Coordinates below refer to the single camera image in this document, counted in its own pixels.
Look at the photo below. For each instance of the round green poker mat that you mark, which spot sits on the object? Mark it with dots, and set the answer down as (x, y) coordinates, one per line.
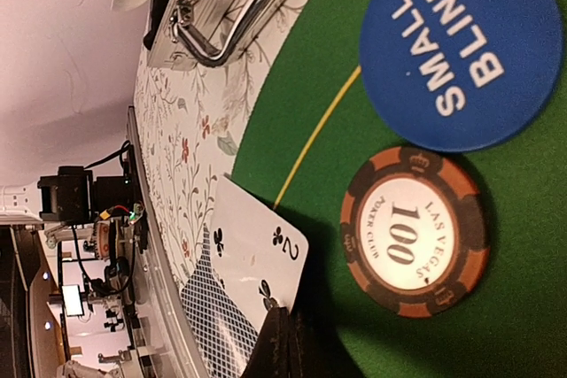
(420, 148)

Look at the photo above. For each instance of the two of clubs card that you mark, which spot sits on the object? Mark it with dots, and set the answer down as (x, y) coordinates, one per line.
(258, 255)

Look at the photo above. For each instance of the blue small blind button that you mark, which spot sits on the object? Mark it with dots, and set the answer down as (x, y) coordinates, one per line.
(460, 75)

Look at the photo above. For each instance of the aluminium poker chip case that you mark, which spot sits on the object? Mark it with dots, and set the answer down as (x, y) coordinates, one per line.
(182, 34)

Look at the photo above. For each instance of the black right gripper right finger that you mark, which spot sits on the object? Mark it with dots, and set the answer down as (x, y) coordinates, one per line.
(316, 352)

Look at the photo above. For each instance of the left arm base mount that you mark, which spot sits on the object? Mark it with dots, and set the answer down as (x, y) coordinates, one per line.
(101, 206)

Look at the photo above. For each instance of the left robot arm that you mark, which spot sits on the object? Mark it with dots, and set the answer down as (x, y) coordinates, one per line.
(20, 204)

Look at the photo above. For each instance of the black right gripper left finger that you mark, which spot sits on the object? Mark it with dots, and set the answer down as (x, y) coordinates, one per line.
(270, 354)

